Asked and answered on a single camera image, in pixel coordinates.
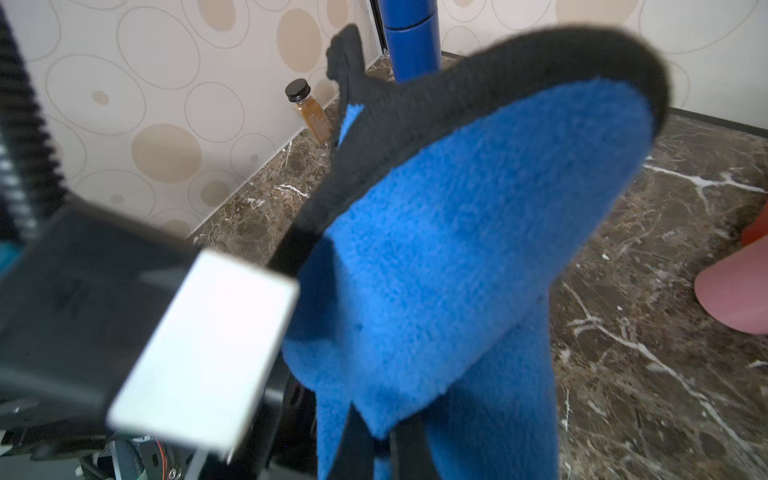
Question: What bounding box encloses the blue cleaning cloth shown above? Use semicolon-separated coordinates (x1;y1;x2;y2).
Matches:
269;25;669;479

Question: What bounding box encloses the small brown bottle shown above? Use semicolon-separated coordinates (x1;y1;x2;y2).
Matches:
284;78;332;145

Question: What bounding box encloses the red thermos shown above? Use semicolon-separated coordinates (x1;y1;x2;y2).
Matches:
741;203;768;247

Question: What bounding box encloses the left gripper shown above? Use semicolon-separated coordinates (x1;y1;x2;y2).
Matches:
197;358;317;479

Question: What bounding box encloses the blue thermos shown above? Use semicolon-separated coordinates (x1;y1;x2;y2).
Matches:
378;0;441;83

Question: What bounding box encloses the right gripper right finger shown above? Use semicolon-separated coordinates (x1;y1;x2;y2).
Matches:
389;414;440;480

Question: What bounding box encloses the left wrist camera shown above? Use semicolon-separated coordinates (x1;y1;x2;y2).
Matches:
0;197;301;463

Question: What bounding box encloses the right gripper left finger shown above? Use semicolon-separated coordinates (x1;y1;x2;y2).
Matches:
327;405;375;480

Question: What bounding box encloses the pink thermos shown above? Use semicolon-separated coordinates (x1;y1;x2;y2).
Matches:
694;237;768;335

